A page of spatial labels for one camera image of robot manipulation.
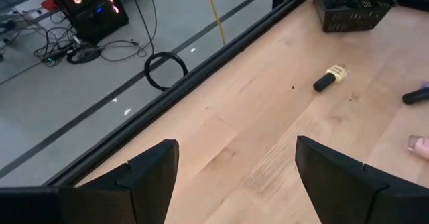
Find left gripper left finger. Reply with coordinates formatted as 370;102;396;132
0;139;180;224

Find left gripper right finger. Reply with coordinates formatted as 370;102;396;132
295;135;429;224

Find yellow nail polish bottle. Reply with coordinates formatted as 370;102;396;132
312;64;349;93

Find black plastic basket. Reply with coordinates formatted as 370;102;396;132
310;0;400;34

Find black computer tower red lights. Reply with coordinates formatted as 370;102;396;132
46;0;130;46

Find red floor object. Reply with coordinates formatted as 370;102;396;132
40;0;60;12

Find black table frame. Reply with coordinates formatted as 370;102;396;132
43;0;429;188

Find black coiled floor cable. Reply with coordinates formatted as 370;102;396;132
143;51;189;92

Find black floor cable tangle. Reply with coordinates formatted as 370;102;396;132
32;12;158;68

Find yellow hanging cable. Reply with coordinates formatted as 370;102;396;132
204;0;227;47

